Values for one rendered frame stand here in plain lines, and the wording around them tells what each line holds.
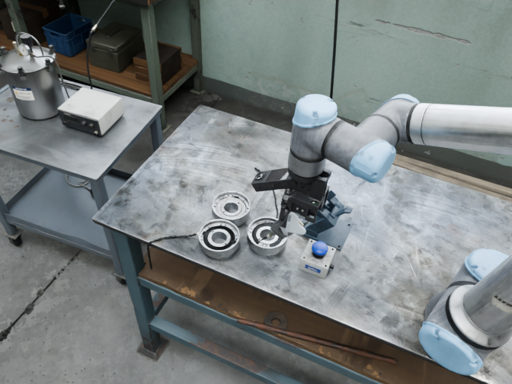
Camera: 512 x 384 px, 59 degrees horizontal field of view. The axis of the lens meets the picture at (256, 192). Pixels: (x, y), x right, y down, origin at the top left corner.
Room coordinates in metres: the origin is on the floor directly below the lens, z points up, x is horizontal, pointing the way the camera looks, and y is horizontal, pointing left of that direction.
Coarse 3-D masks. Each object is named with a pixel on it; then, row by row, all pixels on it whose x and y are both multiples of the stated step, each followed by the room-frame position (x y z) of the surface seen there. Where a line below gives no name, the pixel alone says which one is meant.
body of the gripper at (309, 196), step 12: (288, 168) 0.68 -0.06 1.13; (300, 180) 0.65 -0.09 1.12; (312, 180) 0.65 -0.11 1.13; (324, 180) 0.65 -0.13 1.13; (288, 192) 0.67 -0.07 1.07; (300, 192) 0.67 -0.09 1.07; (312, 192) 0.65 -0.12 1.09; (324, 192) 0.66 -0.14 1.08; (288, 204) 0.66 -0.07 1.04; (300, 204) 0.65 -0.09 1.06; (312, 204) 0.64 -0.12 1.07
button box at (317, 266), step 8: (312, 240) 0.72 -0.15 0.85; (328, 248) 0.70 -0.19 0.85; (304, 256) 0.67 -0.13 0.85; (312, 256) 0.67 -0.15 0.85; (320, 256) 0.67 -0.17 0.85; (328, 256) 0.68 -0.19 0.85; (304, 264) 0.66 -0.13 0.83; (312, 264) 0.65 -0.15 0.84; (320, 264) 0.65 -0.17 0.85; (328, 264) 0.65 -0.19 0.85; (312, 272) 0.65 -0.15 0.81; (320, 272) 0.64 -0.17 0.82
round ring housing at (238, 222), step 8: (224, 192) 0.87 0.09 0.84; (232, 192) 0.88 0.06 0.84; (216, 200) 0.85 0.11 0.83; (232, 200) 0.85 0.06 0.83; (248, 200) 0.85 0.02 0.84; (224, 208) 0.83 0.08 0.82; (232, 208) 0.85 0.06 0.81; (240, 208) 0.83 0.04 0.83; (248, 208) 0.82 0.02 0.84; (216, 216) 0.79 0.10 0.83; (240, 216) 0.79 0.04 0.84; (248, 216) 0.81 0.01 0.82; (240, 224) 0.79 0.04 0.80
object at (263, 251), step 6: (252, 222) 0.77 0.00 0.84; (258, 222) 0.78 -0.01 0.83; (264, 222) 0.78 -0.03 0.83; (270, 222) 0.78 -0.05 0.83; (252, 228) 0.76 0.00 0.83; (264, 228) 0.77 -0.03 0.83; (258, 234) 0.74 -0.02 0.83; (264, 234) 0.76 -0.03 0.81; (252, 240) 0.72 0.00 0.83; (276, 240) 0.73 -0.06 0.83; (282, 240) 0.73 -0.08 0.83; (252, 246) 0.71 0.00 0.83; (258, 246) 0.70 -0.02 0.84; (276, 246) 0.70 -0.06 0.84; (282, 246) 0.71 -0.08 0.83; (258, 252) 0.69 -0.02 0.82; (264, 252) 0.69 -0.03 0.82; (270, 252) 0.69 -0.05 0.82; (276, 252) 0.70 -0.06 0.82
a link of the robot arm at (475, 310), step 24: (504, 264) 0.43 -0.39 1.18; (456, 288) 0.51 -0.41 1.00; (480, 288) 0.43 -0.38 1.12; (504, 288) 0.40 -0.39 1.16; (432, 312) 0.46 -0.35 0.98; (456, 312) 0.42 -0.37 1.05; (480, 312) 0.40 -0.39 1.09; (504, 312) 0.38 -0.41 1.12; (432, 336) 0.40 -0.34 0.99; (456, 336) 0.39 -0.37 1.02; (480, 336) 0.38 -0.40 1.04; (504, 336) 0.39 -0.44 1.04; (456, 360) 0.37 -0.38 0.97; (480, 360) 0.36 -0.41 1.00
